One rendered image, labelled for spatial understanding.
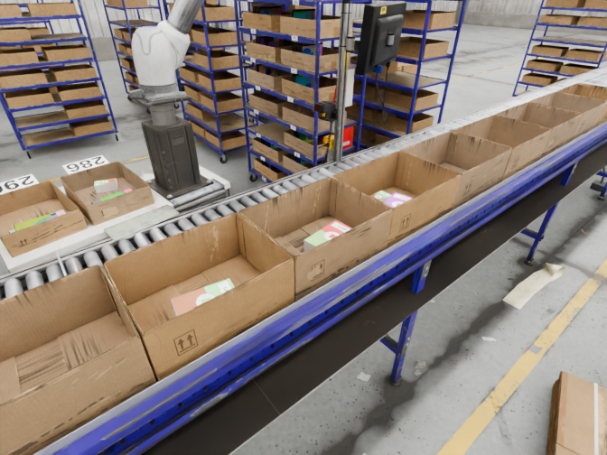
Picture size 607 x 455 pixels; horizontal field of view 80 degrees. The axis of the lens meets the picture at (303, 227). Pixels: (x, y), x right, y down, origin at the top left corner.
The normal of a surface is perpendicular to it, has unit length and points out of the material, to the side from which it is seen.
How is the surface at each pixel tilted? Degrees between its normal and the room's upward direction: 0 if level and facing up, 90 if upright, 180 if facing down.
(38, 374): 0
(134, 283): 90
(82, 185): 88
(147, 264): 90
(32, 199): 88
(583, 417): 0
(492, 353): 0
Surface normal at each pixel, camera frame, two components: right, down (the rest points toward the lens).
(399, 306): 0.00, -0.83
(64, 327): 0.62, 0.43
